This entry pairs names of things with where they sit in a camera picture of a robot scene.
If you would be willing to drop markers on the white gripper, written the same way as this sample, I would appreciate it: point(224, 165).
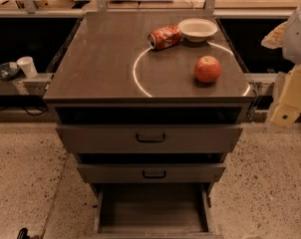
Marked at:
point(298, 37)

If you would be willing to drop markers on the white paper bowl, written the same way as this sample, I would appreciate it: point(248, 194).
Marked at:
point(197, 30)

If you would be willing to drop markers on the drawer with handle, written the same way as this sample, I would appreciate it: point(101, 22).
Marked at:
point(151, 173)
point(213, 138)

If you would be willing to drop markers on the top drawer with handle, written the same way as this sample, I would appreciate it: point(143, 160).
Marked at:
point(213, 138)

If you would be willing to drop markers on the white foam cup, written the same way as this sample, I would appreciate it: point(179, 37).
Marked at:
point(26, 64)

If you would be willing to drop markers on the grey drawer cabinet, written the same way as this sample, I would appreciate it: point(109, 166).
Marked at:
point(111, 76)

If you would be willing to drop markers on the dark blue bowl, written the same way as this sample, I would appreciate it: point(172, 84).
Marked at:
point(9, 71)

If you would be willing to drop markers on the open bottom drawer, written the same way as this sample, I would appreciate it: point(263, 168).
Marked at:
point(154, 211)

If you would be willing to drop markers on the crushed orange soda can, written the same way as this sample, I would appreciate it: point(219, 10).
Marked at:
point(164, 37)

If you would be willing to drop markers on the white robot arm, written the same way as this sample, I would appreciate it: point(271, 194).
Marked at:
point(287, 36)

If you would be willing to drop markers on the middle drawer with handle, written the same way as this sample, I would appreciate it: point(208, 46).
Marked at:
point(151, 173)

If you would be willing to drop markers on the red apple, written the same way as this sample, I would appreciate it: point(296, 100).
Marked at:
point(207, 69)

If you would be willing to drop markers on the black object bottom left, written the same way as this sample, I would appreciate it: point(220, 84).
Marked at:
point(23, 234)

